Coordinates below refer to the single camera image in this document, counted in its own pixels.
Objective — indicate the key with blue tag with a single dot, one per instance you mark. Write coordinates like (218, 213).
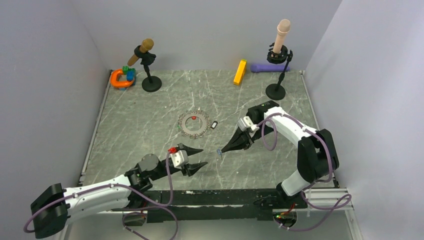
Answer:
(220, 154)

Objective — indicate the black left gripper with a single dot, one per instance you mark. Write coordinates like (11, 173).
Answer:
(191, 168)

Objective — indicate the brown microphone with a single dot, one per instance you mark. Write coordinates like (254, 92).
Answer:
(142, 52)

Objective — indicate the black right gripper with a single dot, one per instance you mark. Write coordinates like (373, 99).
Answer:
(240, 140)

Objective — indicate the black left microphone stand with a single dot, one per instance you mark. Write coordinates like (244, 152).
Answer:
(150, 83)

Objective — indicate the yellow toy block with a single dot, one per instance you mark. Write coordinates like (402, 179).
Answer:
(240, 72)

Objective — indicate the metal disc with keyrings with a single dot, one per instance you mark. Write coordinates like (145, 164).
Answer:
(193, 128)

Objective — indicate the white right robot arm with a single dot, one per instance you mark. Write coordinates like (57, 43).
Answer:
(316, 153)

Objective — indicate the purple cylinder toy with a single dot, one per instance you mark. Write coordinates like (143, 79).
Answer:
(258, 68)

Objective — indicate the beige microphone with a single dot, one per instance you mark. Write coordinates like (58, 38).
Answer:
(283, 28)

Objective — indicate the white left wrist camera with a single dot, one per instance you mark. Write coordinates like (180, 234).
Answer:
(178, 157)

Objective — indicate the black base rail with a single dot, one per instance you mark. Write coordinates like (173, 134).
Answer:
(225, 204)

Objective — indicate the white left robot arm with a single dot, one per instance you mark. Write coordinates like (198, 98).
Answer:
(58, 207)

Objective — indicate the colourful toy block stack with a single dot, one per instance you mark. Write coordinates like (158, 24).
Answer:
(130, 73)

